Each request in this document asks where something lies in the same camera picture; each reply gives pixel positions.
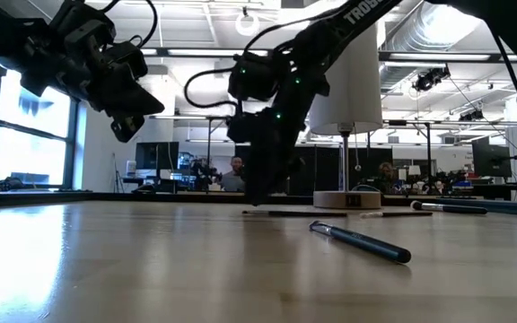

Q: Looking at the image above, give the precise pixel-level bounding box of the black computer monitor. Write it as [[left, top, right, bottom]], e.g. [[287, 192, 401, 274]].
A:
[[471, 135, 513, 179], [135, 141, 180, 179]]

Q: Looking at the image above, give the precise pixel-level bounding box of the large window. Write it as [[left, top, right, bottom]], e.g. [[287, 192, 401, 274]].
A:
[[0, 66, 83, 190]]

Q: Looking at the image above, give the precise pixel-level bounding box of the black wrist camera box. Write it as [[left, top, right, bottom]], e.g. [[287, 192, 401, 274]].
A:
[[110, 115, 146, 144], [228, 53, 282, 103]]

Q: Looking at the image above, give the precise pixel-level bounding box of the black brush round dark head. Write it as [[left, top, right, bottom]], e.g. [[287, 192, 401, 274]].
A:
[[409, 200, 488, 215]]

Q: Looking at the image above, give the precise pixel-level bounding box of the long black angled-head brush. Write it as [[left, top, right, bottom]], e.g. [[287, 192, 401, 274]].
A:
[[241, 209, 348, 219]]

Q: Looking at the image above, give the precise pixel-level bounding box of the slim black brush pale tip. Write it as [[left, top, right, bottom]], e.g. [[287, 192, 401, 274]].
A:
[[359, 210, 434, 220]]

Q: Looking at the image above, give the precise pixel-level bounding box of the black rounded object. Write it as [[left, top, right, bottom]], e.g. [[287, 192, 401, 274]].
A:
[[0, 176, 26, 193]]

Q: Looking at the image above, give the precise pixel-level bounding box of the black partition wall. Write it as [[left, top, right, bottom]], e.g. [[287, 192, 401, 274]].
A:
[[234, 144, 394, 196]]

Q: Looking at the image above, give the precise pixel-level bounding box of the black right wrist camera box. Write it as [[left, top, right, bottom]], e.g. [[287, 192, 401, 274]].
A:
[[228, 53, 282, 103]]

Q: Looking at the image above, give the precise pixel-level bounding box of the long fluorescent ceiling light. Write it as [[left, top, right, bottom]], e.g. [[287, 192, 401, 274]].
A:
[[139, 47, 271, 58], [378, 51, 517, 63]]

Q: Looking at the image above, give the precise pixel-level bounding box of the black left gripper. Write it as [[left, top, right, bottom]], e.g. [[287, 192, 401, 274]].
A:
[[20, 0, 165, 118]]

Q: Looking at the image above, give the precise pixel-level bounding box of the black ceiling spotlight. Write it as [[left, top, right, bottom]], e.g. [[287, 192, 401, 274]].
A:
[[412, 65, 451, 93], [458, 109, 485, 123]]

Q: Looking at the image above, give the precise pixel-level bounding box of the black table frame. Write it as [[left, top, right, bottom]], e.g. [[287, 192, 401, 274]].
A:
[[0, 190, 517, 208]]

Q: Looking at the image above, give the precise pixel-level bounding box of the white shade wooden base lamp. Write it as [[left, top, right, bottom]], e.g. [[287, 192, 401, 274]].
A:
[[308, 22, 383, 211]]

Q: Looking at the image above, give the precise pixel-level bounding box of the dark-handled brush silver ferrule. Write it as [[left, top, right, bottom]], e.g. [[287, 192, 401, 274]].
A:
[[308, 220, 413, 265]]

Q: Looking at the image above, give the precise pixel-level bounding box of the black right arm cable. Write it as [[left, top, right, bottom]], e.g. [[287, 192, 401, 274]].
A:
[[183, 66, 241, 109]]

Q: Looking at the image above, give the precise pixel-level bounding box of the white ring ceiling light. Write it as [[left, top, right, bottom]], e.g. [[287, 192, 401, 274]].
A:
[[234, 11, 260, 38]]

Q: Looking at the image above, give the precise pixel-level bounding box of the silver ventilation duct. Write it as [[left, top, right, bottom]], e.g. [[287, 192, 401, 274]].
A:
[[379, 0, 484, 91]]

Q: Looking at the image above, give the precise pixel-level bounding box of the person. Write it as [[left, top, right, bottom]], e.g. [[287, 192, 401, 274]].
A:
[[219, 155, 247, 193], [374, 161, 401, 195]]

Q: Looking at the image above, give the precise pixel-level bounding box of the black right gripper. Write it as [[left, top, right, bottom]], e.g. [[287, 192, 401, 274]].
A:
[[227, 96, 307, 205]]

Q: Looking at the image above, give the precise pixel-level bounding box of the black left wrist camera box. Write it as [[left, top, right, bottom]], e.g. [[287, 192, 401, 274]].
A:
[[110, 115, 146, 144]]

